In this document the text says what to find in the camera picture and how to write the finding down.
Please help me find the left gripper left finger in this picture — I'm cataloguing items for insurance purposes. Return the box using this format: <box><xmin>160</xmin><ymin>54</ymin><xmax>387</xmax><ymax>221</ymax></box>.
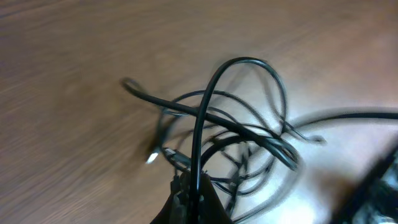
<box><xmin>150</xmin><ymin>174</ymin><xmax>189</xmax><ymax>224</ymax></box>

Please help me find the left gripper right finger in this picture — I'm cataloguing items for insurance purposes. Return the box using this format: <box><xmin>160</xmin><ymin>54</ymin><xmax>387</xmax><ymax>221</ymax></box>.
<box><xmin>199</xmin><ymin>174</ymin><xmax>233</xmax><ymax>224</ymax></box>

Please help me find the black usb cable bundle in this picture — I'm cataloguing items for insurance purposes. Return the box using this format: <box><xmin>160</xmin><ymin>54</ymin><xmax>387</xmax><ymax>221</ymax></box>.
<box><xmin>119</xmin><ymin>57</ymin><xmax>327</xmax><ymax>224</ymax></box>

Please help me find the thin black usb cable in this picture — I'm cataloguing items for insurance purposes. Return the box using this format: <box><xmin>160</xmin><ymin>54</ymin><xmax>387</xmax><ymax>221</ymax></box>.
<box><xmin>289</xmin><ymin>111</ymin><xmax>398</xmax><ymax>130</ymax></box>

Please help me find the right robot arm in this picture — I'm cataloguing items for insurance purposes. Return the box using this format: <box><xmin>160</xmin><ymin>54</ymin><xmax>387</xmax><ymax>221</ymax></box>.
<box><xmin>330</xmin><ymin>146</ymin><xmax>397</xmax><ymax>224</ymax></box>

